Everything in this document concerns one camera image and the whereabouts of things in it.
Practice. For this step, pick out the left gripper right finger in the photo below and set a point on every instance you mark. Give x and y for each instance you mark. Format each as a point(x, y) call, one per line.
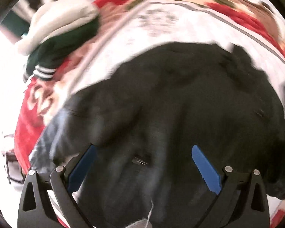
point(241, 199)

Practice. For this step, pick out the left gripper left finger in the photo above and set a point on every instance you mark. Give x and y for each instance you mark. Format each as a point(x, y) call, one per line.
point(35, 208)

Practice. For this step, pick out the black leather jacket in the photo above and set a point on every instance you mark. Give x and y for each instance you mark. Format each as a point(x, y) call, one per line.
point(144, 121)

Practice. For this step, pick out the red floral blanket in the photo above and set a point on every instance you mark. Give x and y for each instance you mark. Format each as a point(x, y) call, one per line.
point(41, 99)

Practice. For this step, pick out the green striped folded garment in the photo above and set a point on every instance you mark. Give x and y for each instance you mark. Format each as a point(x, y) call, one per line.
point(44, 61)

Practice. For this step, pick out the dark green hanging garment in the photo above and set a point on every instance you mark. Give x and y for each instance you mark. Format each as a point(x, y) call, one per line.
point(15, 24)

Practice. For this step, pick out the cream folded sweater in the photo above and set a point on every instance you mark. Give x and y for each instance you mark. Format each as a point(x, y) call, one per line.
point(56, 18)

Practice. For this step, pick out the white quilted floral mat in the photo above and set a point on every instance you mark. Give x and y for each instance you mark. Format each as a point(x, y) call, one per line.
point(153, 23)

